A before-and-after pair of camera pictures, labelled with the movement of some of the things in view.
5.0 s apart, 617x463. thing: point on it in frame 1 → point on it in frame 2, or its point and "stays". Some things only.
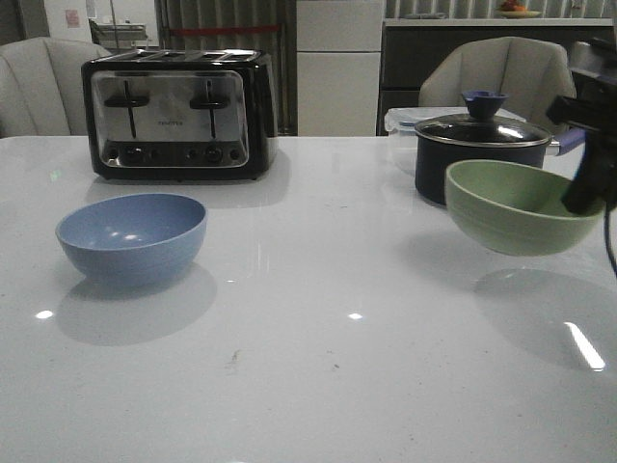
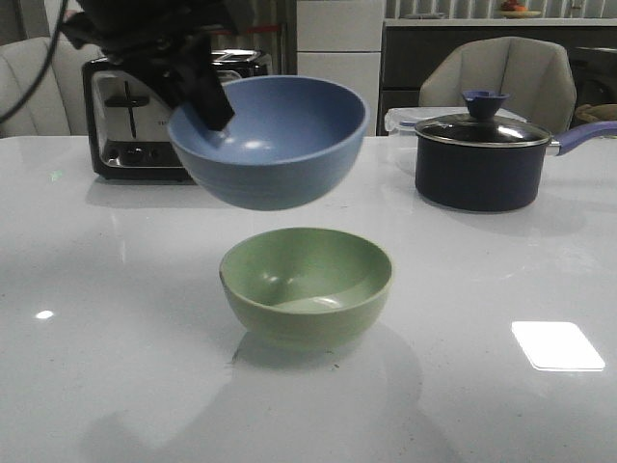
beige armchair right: (531, 72) stays
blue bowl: (134, 240) → (290, 139)
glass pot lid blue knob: (481, 127) stays
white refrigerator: (338, 67) stays
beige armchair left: (41, 88) stays
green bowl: (514, 208) → (305, 286)
